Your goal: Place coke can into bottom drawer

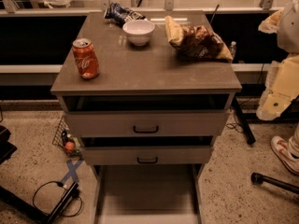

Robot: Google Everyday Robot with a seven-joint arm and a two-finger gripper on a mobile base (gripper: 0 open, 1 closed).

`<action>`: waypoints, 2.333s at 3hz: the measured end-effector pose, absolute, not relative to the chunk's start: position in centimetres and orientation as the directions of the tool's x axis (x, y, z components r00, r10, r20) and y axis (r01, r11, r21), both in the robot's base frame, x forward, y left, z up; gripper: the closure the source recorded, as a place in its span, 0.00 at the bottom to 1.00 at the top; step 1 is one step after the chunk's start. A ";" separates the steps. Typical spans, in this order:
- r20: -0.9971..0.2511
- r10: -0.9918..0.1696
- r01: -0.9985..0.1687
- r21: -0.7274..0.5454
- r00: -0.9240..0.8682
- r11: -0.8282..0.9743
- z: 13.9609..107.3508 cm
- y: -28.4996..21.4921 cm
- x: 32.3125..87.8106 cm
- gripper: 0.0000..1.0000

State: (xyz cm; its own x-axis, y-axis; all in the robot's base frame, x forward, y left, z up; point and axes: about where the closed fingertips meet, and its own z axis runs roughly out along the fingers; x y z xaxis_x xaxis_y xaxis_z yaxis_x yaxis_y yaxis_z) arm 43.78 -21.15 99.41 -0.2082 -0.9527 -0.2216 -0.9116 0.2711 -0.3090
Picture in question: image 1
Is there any top grey drawer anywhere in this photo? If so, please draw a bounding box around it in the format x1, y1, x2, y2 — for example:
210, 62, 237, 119
64, 111, 228, 137

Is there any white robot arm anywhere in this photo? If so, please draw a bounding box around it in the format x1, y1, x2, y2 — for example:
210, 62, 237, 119
256, 0, 299, 120

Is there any grey drawer cabinet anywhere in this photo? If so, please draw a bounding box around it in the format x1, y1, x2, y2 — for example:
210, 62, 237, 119
50, 10, 243, 224

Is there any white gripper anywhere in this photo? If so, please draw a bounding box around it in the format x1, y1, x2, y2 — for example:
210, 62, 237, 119
256, 9, 299, 121

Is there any black stand leg left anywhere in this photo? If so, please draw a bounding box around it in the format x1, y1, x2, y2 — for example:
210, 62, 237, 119
0, 182, 78, 224

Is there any brown chip bag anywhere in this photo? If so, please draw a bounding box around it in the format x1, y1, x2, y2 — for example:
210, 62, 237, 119
165, 16, 233, 63

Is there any middle grey drawer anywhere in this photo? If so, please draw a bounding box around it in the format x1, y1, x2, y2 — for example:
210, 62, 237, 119
80, 146, 212, 165

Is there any wire basket with items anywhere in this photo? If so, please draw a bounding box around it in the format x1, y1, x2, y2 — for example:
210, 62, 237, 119
52, 118, 81, 157

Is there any white bowl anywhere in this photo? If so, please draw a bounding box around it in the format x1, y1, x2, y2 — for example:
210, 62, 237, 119
122, 20, 155, 46

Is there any black cable on floor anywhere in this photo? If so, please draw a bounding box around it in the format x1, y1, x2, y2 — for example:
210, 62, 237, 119
32, 180, 84, 218

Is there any black table leg right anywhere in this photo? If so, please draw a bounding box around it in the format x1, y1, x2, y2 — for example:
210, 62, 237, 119
232, 97, 256, 145

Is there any red coke can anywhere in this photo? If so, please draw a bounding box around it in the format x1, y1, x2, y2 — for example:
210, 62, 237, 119
72, 38, 99, 79

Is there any white orange sneaker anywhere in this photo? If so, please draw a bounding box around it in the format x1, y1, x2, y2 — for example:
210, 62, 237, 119
271, 136, 299, 175

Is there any blue chip bag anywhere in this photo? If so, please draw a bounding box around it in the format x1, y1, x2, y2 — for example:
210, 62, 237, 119
104, 3, 146, 26

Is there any open bottom drawer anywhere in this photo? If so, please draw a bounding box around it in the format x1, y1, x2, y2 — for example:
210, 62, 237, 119
93, 164, 205, 224

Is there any small plastic bottle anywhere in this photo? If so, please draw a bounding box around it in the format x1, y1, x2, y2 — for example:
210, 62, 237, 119
229, 41, 236, 59

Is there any black chair leg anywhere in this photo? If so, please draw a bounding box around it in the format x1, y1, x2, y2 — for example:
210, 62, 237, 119
250, 173, 299, 194

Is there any grey drawer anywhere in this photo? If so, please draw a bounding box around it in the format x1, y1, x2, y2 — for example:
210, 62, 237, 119
80, 146, 212, 165
64, 111, 228, 137

